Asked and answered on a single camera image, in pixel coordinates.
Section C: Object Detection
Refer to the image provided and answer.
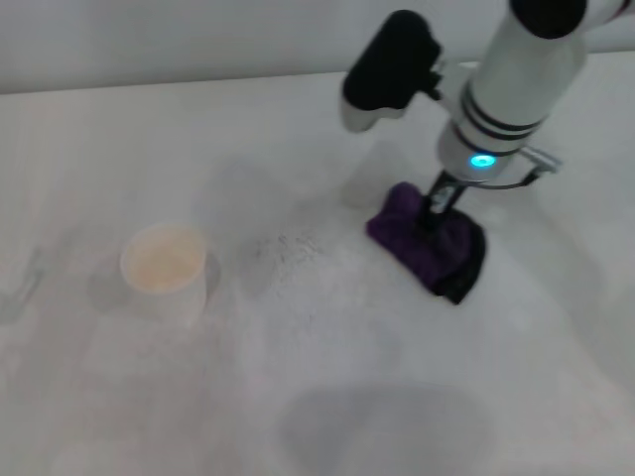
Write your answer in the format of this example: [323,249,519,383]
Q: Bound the white paper cup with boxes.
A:
[119,223,208,326]

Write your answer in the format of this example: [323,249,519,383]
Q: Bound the purple rag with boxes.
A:
[365,180,488,306]

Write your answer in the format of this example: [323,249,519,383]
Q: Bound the silver cable plug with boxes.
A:
[520,145,565,174]

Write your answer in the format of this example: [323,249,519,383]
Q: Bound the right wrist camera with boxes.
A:
[338,9,446,135]

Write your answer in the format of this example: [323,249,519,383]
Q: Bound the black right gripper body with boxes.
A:
[419,170,468,227]

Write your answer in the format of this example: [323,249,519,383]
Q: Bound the thin black cable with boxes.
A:
[464,165,543,192]

